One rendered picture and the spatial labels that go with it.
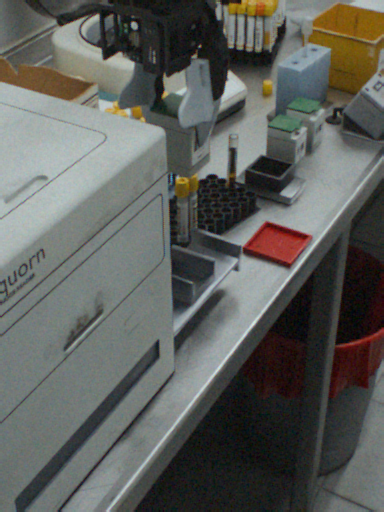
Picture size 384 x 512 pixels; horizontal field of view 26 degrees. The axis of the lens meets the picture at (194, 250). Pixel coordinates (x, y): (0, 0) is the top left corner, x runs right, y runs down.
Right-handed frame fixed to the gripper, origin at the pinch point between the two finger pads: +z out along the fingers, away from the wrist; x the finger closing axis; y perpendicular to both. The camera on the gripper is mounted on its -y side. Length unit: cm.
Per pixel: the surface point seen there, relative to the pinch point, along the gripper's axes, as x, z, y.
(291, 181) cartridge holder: -0.9, 23.3, -29.8
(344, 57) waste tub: -7, 18, -62
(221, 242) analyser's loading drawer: 0.7, 19.1, -7.3
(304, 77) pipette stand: -8, 16, -48
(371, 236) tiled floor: -23, 112, -143
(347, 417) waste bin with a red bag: 5, 92, -54
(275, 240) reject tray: 2.9, 24.5, -17.6
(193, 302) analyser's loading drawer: 2.8, 20.3, 2.5
